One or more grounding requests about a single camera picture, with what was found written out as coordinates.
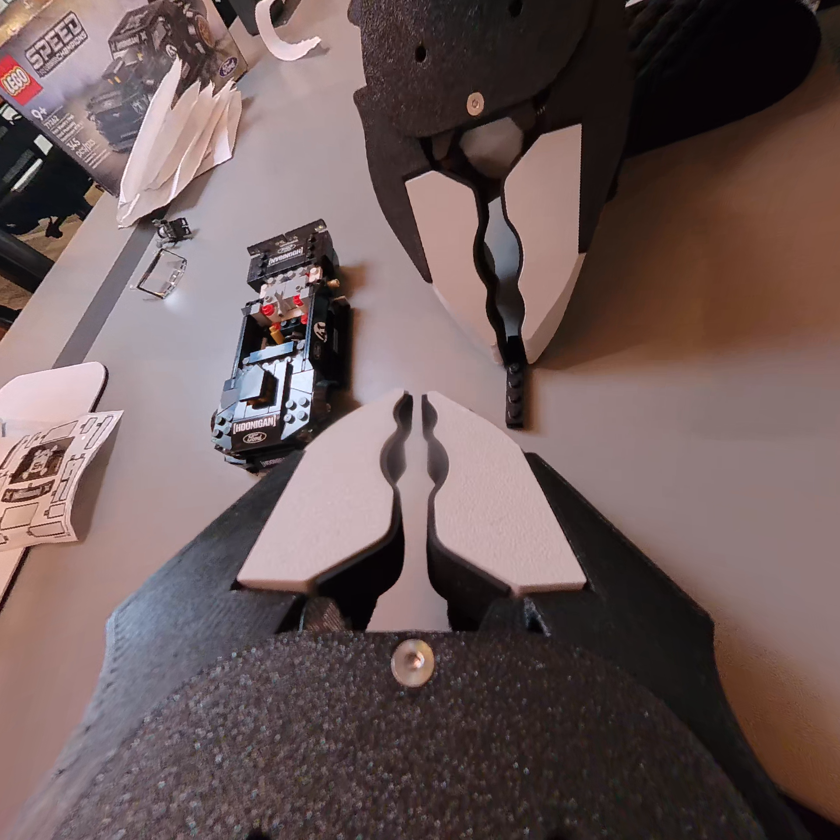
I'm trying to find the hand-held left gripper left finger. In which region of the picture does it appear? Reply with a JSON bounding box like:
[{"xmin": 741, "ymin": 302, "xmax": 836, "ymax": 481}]
[{"xmin": 237, "ymin": 392, "xmax": 414, "ymax": 594}]

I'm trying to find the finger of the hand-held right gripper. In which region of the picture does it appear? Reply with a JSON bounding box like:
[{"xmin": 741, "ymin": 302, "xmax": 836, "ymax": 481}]
[
  {"xmin": 503, "ymin": 125, "xmax": 586, "ymax": 366},
  {"xmin": 405, "ymin": 171, "xmax": 506, "ymax": 362}
]

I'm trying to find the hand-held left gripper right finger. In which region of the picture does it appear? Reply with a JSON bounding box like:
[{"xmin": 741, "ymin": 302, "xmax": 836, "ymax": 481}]
[{"xmin": 423, "ymin": 392, "xmax": 588, "ymax": 598}]

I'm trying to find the black long lego plate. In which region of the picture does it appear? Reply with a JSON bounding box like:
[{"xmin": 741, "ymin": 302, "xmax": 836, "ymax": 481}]
[{"xmin": 503, "ymin": 352, "xmax": 534, "ymax": 431}]

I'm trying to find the black lego car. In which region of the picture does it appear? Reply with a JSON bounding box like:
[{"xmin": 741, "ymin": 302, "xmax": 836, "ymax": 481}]
[{"xmin": 210, "ymin": 221, "xmax": 353, "ymax": 471}]

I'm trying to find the sticker sheet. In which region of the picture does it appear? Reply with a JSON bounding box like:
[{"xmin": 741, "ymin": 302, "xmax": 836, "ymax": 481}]
[{"xmin": 0, "ymin": 411, "xmax": 123, "ymax": 550}]

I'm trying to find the clear lego windshield piece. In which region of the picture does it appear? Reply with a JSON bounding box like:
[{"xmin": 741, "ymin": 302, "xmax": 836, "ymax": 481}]
[{"xmin": 136, "ymin": 250, "xmax": 187, "ymax": 300}]

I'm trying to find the lego set box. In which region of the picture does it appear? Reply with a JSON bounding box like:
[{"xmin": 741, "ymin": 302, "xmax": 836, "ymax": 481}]
[{"xmin": 0, "ymin": 0, "xmax": 250, "ymax": 185}]

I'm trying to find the black object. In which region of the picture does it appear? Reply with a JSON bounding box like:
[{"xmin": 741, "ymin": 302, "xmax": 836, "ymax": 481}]
[{"xmin": 210, "ymin": 0, "xmax": 309, "ymax": 34}]

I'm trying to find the white booklet stand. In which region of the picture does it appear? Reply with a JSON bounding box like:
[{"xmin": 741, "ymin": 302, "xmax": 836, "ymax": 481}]
[{"xmin": 0, "ymin": 361, "xmax": 109, "ymax": 605}]

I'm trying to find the white ring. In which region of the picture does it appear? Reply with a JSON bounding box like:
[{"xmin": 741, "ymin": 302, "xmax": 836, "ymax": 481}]
[{"xmin": 254, "ymin": 0, "xmax": 322, "ymax": 64}]

